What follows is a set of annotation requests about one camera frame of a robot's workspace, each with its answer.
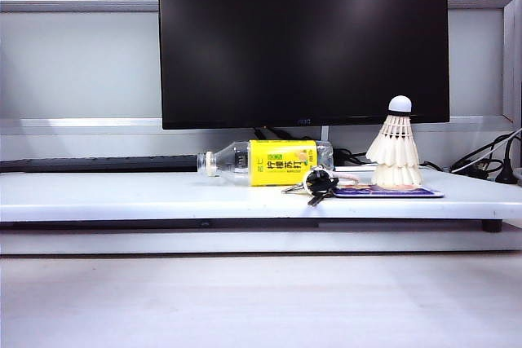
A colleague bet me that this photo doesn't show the purple printed card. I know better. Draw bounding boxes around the purple printed card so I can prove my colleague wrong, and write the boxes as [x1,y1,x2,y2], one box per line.
[332,183,445,199]

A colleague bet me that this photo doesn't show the black computer monitor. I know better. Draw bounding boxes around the black computer monitor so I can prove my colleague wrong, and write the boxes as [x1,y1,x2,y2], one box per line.
[157,0,451,130]

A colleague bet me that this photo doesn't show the key bunch with clear fob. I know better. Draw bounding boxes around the key bunch with clear fob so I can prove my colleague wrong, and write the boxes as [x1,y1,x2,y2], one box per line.
[280,164,362,207]

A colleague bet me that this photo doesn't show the large white feather shuttlecock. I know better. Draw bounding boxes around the large white feather shuttlecock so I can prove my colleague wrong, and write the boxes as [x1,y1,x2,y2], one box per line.
[371,161,424,188]

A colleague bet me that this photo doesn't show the small white feather shuttlecock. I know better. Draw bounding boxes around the small white feather shuttlecock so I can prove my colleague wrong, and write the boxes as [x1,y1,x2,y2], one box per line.
[365,95,421,168]

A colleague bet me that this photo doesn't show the black looped power cable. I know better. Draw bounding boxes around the black looped power cable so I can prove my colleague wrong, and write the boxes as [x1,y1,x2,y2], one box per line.
[449,130,515,174]

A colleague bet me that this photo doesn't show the white desk riser board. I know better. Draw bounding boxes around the white desk riser board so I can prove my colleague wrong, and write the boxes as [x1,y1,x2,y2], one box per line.
[0,168,522,222]

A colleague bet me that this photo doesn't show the black cable behind bottle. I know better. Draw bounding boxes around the black cable behind bottle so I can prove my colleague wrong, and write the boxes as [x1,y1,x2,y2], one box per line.
[334,146,378,167]

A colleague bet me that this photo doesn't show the black computer keyboard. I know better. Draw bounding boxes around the black computer keyboard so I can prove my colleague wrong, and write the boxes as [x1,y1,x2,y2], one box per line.
[0,153,199,174]

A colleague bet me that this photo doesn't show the black power plug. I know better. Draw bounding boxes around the black power plug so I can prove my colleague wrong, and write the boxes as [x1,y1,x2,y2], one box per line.
[494,134,522,184]

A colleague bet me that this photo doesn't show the clear bottle with yellow label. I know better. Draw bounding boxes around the clear bottle with yellow label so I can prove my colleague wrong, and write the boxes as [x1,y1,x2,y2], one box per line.
[196,139,336,188]

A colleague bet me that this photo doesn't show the white thin cable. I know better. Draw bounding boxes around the white thin cable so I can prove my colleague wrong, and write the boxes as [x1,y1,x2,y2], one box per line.
[451,127,522,173]

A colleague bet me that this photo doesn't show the aluminium partition frame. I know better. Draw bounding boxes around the aluminium partition frame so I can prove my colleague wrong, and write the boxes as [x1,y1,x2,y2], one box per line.
[0,0,522,137]

